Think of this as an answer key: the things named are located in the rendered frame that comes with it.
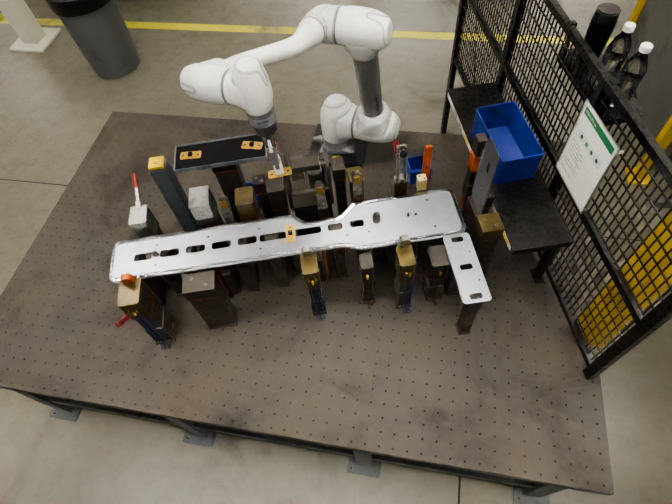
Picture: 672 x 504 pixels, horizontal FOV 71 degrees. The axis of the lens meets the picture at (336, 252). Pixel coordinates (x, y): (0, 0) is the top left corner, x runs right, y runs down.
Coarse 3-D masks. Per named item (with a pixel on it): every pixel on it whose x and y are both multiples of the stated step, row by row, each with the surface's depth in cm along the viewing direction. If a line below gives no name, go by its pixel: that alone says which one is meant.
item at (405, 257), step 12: (396, 252) 172; (408, 252) 170; (396, 264) 176; (408, 264) 167; (396, 276) 187; (408, 276) 174; (396, 288) 190; (408, 288) 181; (396, 300) 196; (408, 300) 192; (408, 312) 195
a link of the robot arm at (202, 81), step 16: (304, 32) 162; (320, 32) 167; (256, 48) 154; (272, 48) 155; (288, 48) 157; (304, 48) 161; (192, 64) 141; (208, 64) 140; (224, 64) 141; (192, 80) 139; (208, 80) 137; (192, 96) 143; (208, 96) 140
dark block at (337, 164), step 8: (336, 160) 186; (336, 168) 184; (344, 168) 184; (336, 176) 187; (344, 176) 187; (336, 184) 191; (344, 184) 192; (336, 192) 195; (344, 192) 196; (336, 200) 208; (344, 200) 200; (344, 208) 205
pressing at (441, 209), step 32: (448, 192) 189; (256, 224) 187; (288, 224) 186; (320, 224) 185; (384, 224) 183; (416, 224) 182; (448, 224) 180; (128, 256) 184; (160, 256) 183; (192, 256) 182; (224, 256) 180; (256, 256) 180
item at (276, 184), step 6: (270, 180) 189; (276, 180) 188; (282, 180) 188; (270, 186) 187; (276, 186) 187; (282, 186) 186; (270, 192) 185; (276, 192) 186; (282, 192) 186; (270, 198) 188; (276, 198) 189; (282, 198) 189; (276, 204) 192; (282, 204) 193; (276, 210) 196; (282, 210) 197; (288, 210) 201; (276, 216) 200; (282, 234) 211
